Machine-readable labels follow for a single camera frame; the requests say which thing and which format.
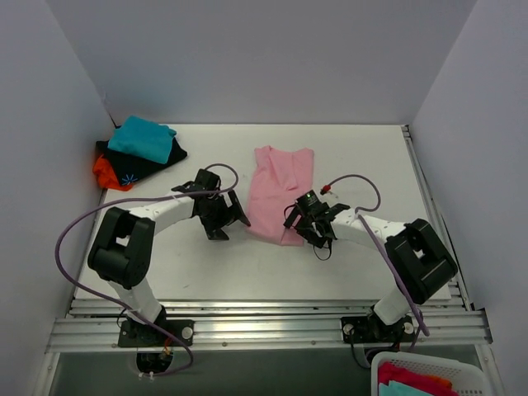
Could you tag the teal folded t-shirt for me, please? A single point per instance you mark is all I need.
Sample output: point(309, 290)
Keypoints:
point(143, 139)

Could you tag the teal shirt in basket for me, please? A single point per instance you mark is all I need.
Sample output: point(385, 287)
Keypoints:
point(394, 388)

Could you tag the orange folded t-shirt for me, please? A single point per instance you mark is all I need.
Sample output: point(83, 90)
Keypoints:
point(106, 177)

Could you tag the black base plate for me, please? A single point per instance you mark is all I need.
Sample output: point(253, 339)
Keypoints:
point(137, 335)
point(370, 329)

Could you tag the black folded t-shirt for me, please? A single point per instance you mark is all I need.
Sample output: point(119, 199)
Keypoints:
point(130, 169)

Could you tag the orange shirt in basket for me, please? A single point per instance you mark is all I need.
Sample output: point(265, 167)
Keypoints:
point(441, 381)

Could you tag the aluminium rail frame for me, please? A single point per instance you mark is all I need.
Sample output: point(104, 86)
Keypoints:
point(247, 294)

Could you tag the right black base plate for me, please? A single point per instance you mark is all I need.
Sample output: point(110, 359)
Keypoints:
point(370, 329)

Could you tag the red shirt in basket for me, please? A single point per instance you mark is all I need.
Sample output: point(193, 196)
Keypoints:
point(389, 372)

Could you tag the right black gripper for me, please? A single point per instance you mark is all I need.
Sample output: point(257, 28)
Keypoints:
point(309, 224)

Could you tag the pink t-shirt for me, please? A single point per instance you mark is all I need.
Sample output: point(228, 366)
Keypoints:
point(279, 179)

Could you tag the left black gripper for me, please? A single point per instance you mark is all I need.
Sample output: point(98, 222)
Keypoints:
point(225, 215)

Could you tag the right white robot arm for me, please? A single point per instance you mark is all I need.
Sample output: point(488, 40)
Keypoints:
point(414, 253)

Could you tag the white laundry basket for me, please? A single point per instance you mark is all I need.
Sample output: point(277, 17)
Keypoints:
point(465, 379)

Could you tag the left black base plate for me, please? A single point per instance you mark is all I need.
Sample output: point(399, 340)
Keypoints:
point(137, 335)

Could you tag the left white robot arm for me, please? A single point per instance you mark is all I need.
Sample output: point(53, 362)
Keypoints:
point(122, 250)

